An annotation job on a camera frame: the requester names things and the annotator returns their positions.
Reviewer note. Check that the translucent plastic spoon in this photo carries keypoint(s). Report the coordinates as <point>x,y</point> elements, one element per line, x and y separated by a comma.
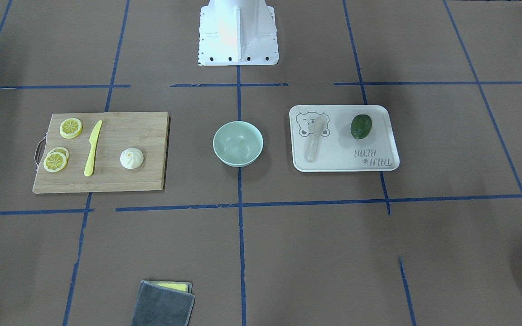
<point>317,128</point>

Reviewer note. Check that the mint green bowl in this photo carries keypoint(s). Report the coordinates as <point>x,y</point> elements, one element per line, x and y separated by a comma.
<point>238,143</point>

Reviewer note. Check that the white bear tray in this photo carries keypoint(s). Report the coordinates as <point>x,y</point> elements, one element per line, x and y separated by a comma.
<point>338,150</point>

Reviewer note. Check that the green avocado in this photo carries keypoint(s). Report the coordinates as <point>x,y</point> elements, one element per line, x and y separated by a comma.
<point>361,126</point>

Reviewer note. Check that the wooden cutting board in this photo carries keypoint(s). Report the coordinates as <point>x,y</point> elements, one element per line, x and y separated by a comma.
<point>147,131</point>

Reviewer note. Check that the yellow sponge cloth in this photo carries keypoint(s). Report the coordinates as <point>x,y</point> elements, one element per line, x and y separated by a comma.
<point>178,286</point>

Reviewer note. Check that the yellow plastic knife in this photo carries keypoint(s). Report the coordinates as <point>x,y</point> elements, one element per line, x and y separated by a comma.
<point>93,140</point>

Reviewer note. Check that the lemon slice top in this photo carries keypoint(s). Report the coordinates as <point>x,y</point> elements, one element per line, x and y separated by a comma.
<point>70,128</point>

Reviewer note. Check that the lemon slice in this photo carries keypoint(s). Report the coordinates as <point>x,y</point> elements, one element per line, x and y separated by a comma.
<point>55,162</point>
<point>70,128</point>
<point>62,150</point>

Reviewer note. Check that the lemon slice behind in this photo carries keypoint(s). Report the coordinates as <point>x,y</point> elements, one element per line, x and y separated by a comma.
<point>62,150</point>

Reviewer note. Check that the lemon slice front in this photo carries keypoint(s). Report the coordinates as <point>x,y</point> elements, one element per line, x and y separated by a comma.
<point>55,162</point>

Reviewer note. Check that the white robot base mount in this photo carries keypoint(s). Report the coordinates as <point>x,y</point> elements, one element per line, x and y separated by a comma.
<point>237,33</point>

